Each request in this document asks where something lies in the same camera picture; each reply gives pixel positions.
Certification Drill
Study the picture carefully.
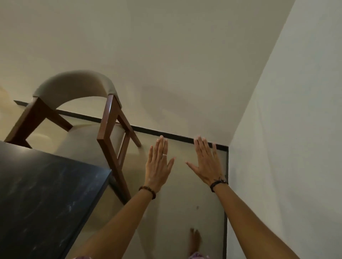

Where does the person's left hand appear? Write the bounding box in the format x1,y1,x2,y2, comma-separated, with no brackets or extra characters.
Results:
145,135,176,193

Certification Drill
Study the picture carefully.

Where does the person's right hand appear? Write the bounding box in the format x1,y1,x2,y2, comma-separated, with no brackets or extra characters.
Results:
185,136,227,187

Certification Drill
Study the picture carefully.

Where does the person's right forearm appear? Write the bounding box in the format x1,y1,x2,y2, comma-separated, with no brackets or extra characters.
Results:
213,183,308,259

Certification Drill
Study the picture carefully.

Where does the person's left forearm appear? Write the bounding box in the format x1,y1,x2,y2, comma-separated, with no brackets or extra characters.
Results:
67,189,155,259

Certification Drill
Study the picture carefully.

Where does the person's bare foot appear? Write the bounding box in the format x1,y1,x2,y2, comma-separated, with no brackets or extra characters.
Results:
188,228,202,257

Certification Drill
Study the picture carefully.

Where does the wooden chair with beige upholstery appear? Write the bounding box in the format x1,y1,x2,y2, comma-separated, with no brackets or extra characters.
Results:
4,70,142,206

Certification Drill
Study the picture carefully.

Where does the pink patterned garment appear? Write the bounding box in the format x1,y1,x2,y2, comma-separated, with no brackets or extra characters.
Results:
187,251,212,259

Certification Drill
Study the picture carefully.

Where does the black marble table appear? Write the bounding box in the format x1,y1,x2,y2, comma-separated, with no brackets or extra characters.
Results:
0,141,113,259

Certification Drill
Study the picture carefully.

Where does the black cord bracelet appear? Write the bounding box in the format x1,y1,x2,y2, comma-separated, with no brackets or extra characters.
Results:
210,179,229,193

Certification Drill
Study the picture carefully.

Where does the brown beaded bracelet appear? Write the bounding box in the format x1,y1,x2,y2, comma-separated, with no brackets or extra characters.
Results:
138,185,157,200

